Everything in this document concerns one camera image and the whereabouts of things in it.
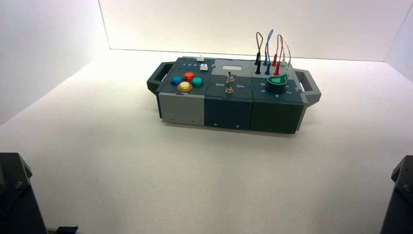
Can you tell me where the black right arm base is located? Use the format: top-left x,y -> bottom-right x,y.
380,155 -> 413,234

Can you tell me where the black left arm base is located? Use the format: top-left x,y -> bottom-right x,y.
0,152 -> 48,234

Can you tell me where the red jumper cable loop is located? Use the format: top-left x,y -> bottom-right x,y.
271,34 -> 285,77

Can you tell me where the black jumper cable loop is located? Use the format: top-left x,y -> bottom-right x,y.
254,31 -> 264,75

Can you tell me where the white jumper cable loop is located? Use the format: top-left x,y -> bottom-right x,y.
279,34 -> 292,74

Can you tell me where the blue jumper cable loop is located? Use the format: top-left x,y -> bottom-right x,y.
263,29 -> 274,76

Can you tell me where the dark modular control box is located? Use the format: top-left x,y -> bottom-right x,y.
147,56 -> 322,135

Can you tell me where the green black rotary knob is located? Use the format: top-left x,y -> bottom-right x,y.
265,74 -> 289,94

